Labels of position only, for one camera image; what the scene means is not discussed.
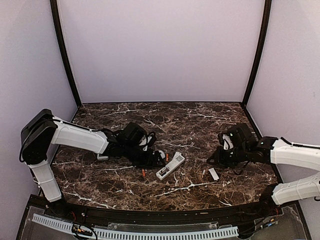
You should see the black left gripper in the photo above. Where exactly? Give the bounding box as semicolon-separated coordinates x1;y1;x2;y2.
122;142;166;169

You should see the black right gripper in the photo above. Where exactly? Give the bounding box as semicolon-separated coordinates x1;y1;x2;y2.
207;144;250;169

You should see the white remote with battery compartment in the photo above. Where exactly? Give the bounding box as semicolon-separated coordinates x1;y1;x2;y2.
156;150;166;159

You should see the white remote with QR label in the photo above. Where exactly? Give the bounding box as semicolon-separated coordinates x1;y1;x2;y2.
155;151;186;180

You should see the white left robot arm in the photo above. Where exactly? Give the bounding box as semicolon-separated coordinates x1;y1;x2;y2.
19;108;166;218

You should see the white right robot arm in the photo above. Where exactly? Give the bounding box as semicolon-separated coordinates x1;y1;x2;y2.
206;134;320;217

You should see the white remote with green buttons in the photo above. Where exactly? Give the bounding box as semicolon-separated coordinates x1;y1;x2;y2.
96;154;109;161

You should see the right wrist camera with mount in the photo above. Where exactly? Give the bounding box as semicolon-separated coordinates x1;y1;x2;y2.
217;123;256;150

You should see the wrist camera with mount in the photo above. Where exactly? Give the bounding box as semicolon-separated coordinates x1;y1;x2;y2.
117;122;157;151
217;123;256;150

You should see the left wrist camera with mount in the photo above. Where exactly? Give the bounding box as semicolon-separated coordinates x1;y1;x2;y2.
117;122;157;151

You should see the white slotted cable duct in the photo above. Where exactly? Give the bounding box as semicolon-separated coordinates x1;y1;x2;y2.
31;213;239;240

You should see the black curved front rail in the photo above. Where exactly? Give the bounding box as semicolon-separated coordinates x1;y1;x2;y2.
27;194;298;226

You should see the black right rear frame post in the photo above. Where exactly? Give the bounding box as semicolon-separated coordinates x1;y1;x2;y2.
241;0;272;109

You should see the black frame post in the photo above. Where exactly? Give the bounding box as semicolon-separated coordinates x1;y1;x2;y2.
241;0;272;109
49;0;82;108

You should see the black left rear frame post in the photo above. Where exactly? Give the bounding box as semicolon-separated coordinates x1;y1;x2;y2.
49;0;82;108

